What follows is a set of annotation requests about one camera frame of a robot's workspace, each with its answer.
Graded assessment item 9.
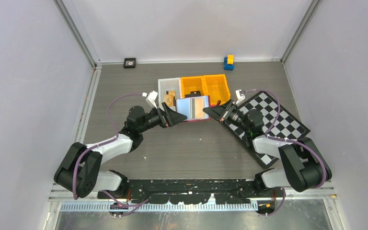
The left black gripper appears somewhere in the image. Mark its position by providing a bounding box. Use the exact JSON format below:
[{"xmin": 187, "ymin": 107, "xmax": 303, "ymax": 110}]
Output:
[{"xmin": 138, "ymin": 103, "xmax": 186, "ymax": 134}]

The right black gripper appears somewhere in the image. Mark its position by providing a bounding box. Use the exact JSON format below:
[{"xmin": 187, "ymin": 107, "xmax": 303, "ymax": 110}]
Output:
[{"xmin": 203, "ymin": 99, "xmax": 251, "ymax": 133}]

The red card holder wallet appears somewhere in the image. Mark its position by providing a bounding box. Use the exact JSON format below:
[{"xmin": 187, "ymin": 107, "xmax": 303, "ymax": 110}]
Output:
[{"xmin": 176, "ymin": 96, "xmax": 217, "ymax": 122}]

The orange gold credit card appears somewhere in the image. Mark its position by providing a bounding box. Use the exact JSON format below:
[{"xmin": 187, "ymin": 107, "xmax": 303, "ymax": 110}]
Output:
[{"xmin": 166, "ymin": 91, "xmax": 175, "ymax": 97}]

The dark grey credit card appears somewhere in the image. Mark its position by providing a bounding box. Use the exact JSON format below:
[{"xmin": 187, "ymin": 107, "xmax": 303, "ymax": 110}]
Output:
[{"xmin": 185, "ymin": 91, "xmax": 202, "ymax": 98}]

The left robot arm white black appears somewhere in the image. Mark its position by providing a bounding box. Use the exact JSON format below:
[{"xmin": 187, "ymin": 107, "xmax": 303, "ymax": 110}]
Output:
[{"xmin": 54, "ymin": 103, "xmax": 187, "ymax": 199}]

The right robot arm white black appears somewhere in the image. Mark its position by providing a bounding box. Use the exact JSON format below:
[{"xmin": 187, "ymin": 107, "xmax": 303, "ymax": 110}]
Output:
[{"xmin": 203, "ymin": 100, "xmax": 332, "ymax": 197}]

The orange bin with cards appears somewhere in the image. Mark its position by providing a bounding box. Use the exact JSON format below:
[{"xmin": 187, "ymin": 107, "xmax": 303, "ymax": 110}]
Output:
[{"xmin": 180, "ymin": 76, "xmax": 207, "ymax": 98}]

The empty orange bin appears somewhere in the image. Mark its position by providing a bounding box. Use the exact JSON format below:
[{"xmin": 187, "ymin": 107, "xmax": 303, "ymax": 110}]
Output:
[{"xmin": 203, "ymin": 74, "xmax": 231, "ymax": 105}]

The blue yellow toy block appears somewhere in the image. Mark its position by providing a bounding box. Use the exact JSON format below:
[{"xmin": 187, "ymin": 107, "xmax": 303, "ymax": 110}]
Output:
[{"xmin": 223, "ymin": 55, "xmax": 234, "ymax": 70}]

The black white checkerboard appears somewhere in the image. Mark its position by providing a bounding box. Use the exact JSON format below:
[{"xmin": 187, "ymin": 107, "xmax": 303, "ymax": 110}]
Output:
[{"xmin": 223, "ymin": 92, "xmax": 311, "ymax": 169}]

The small black square box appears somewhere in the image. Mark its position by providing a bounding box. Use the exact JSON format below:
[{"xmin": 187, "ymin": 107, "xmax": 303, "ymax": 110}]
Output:
[{"xmin": 123, "ymin": 57, "xmax": 137, "ymax": 69}]

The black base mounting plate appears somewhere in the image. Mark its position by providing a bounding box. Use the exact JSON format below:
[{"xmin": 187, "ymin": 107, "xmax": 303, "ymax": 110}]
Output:
[{"xmin": 98, "ymin": 179, "xmax": 283, "ymax": 205}]

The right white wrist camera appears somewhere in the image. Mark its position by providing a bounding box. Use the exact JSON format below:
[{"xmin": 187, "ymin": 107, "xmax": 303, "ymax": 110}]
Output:
[{"xmin": 235, "ymin": 89, "xmax": 246, "ymax": 106}]

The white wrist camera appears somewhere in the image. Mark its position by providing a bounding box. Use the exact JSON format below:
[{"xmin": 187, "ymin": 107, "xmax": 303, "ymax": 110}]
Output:
[
  {"xmin": 142, "ymin": 91, "xmax": 158, "ymax": 109},
  {"xmin": 235, "ymin": 89, "xmax": 246, "ymax": 106}
]

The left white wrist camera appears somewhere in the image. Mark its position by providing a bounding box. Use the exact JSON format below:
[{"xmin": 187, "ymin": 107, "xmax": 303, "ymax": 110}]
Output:
[{"xmin": 142, "ymin": 91, "xmax": 158, "ymax": 109}]

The aluminium rail frame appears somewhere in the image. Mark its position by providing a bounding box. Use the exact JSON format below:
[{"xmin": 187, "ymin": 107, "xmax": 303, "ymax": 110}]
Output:
[{"xmin": 49, "ymin": 182, "xmax": 337, "ymax": 213}]

